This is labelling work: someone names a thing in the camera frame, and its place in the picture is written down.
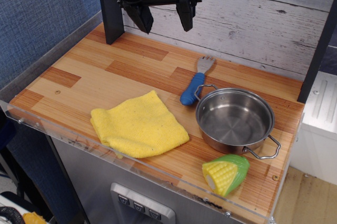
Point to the yellow cloth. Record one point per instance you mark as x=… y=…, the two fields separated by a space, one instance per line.
x=140 y=127

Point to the toy corn cob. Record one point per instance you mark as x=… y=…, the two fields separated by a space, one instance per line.
x=226 y=173

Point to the black upright post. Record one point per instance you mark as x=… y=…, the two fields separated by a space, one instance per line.
x=112 y=20
x=319 y=53

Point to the blue handled metal fork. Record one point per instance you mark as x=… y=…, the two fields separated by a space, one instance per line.
x=204 y=64

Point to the silver dispenser button panel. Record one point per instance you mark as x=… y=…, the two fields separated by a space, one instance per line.
x=133 y=207

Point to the black left upright post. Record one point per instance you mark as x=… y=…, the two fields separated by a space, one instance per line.
x=112 y=20

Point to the stainless steel pot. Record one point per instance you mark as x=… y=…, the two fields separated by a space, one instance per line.
x=235 y=121

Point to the black right upright post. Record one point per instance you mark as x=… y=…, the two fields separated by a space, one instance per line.
x=319 y=53

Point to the white ridged side cabinet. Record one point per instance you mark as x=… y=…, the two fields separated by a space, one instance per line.
x=314 y=150

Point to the yellow toy on floor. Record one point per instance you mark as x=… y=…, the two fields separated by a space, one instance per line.
x=33 y=218

